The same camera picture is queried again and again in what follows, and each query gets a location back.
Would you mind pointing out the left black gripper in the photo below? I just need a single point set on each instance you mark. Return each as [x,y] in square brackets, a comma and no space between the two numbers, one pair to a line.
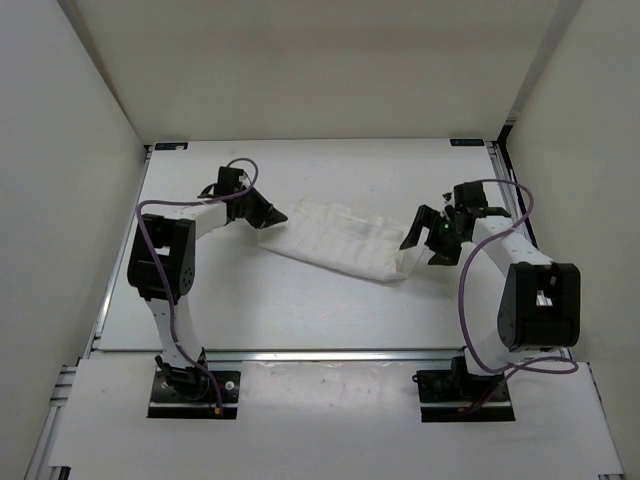
[274,216]

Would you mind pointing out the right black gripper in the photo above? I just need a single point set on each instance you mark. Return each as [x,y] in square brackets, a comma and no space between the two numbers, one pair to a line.
[443,255]

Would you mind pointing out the white fabric skirt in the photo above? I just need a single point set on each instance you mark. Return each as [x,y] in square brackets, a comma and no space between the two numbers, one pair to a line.
[350,241]

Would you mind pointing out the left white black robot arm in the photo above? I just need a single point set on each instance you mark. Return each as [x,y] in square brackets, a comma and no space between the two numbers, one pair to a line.
[161,269]

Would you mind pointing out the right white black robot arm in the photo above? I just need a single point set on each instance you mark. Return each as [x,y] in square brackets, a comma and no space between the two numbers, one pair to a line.
[539,310]

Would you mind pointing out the right blue table label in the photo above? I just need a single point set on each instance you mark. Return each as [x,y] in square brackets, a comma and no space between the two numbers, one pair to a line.
[466,142]

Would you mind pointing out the blue table label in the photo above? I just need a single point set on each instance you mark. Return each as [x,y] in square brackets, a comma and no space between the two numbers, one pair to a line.
[466,142]
[171,146]

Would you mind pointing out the left blue table label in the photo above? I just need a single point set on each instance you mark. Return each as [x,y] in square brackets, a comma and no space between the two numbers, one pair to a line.
[171,146]

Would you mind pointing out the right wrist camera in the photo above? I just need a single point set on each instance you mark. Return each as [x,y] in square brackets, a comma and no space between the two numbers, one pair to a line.
[448,201]

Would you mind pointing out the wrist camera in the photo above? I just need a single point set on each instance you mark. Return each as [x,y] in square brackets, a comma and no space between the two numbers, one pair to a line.
[448,201]
[230,184]

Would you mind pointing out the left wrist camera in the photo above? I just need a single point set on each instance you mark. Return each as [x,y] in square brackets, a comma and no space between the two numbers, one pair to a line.
[230,184]

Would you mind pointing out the aluminium front rail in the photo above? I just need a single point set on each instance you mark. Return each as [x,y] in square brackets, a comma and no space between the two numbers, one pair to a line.
[332,355]

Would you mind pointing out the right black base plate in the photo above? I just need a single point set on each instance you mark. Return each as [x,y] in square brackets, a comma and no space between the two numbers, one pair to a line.
[455,395]

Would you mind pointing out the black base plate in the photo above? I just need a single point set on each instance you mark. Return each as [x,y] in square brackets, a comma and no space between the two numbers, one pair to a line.
[188,394]
[455,395]

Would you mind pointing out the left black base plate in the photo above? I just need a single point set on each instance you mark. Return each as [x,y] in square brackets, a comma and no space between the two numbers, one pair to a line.
[188,394]

